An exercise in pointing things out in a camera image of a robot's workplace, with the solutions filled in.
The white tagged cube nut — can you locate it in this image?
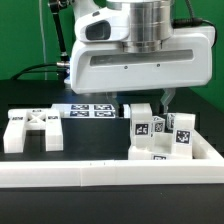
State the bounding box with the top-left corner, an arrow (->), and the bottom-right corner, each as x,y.
166,113 -> 176,131
153,116 -> 165,132

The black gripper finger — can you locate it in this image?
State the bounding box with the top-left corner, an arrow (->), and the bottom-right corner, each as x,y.
106,93 -> 118,107
161,88 -> 176,113

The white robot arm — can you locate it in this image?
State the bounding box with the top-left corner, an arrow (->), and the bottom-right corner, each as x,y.
70,0 -> 215,105

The white U-shaped obstacle frame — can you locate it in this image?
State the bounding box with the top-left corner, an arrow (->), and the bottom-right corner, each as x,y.
0,126 -> 224,189

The white chair back part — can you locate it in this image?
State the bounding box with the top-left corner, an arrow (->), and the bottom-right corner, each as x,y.
3,108 -> 63,153

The white chair seat part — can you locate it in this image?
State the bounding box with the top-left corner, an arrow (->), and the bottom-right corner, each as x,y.
128,132 -> 184,160

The black cable with connector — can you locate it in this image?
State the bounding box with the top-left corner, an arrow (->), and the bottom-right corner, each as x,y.
9,0 -> 72,81

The white tag base sheet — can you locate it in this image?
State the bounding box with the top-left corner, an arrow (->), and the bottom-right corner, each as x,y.
50,103 -> 133,120

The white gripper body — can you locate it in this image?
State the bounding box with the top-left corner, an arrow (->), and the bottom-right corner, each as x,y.
70,9 -> 215,94

